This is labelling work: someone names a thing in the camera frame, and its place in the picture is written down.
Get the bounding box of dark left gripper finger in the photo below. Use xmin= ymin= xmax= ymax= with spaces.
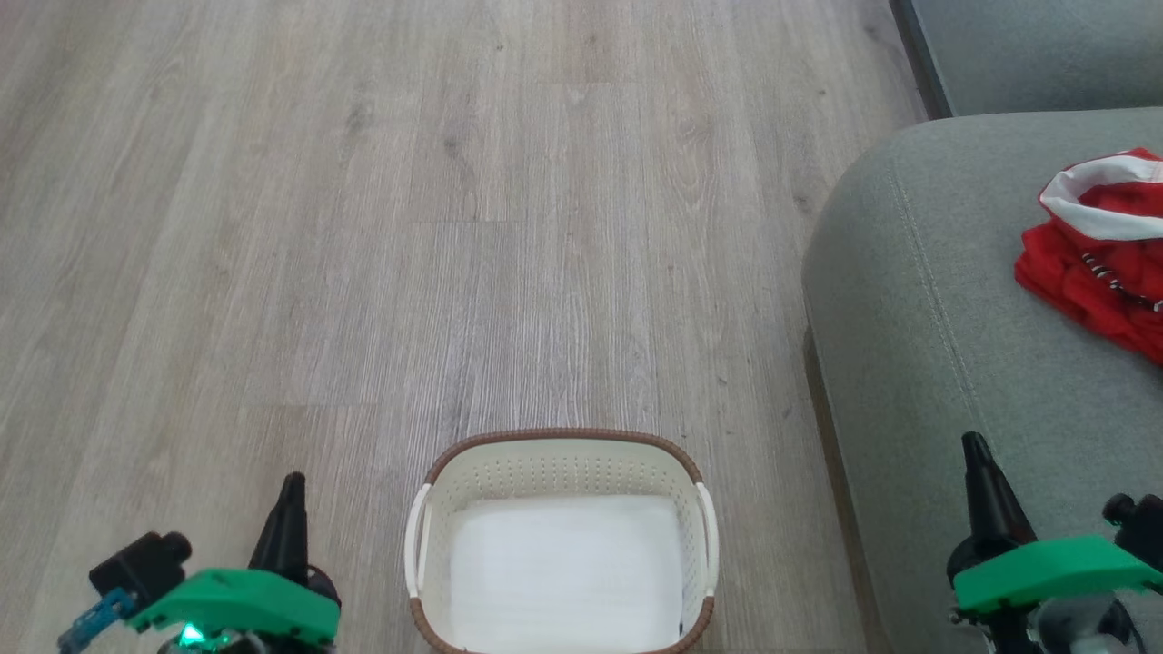
xmin=249 ymin=471 xmax=311 ymax=588

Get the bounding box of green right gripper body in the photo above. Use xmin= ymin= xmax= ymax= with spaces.
xmin=946 ymin=534 xmax=1163 ymax=628

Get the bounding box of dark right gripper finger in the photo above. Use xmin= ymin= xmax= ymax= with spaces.
xmin=960 ymin=431 xmax=1039 ymax=551

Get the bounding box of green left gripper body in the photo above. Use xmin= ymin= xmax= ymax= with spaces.
xmin=126 ymin=568 xmax=343 ymax=651

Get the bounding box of red white striped garment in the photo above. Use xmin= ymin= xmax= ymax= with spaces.
xmin=1014 ymin=222 xmax=1163 ymax=366

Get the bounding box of plain red garment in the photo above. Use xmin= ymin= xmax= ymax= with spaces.
xmin=1039 ymin=148 xmax=1163 ymax=266

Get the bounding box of white laundry basket brown rim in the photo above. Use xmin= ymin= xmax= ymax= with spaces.
xmin=403 ymin=428 xmax=721 ymax=654

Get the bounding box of grey sofa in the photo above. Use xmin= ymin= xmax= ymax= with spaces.
xmin=800 ymin=108 xmax=1163 ymax=654

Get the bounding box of grey sofa section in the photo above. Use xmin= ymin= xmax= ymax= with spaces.
xmin=890 ymin=0 xmax=1163 ymax=120

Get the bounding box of blue left cable connector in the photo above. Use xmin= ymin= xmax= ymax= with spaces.
xmin=58 ymin=588 xmax=138 ymax=654

